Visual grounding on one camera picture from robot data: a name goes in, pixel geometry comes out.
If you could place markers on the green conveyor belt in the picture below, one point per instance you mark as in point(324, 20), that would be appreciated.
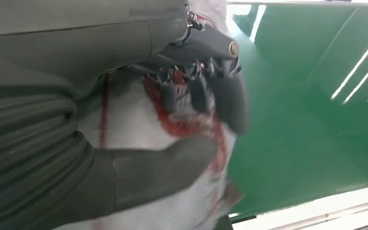
point(298, 127)

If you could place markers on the grey red-printed mailer package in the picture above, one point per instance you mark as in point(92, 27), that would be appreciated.
point(133, 127)

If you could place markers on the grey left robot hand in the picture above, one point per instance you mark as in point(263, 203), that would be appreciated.
point(76, 47)

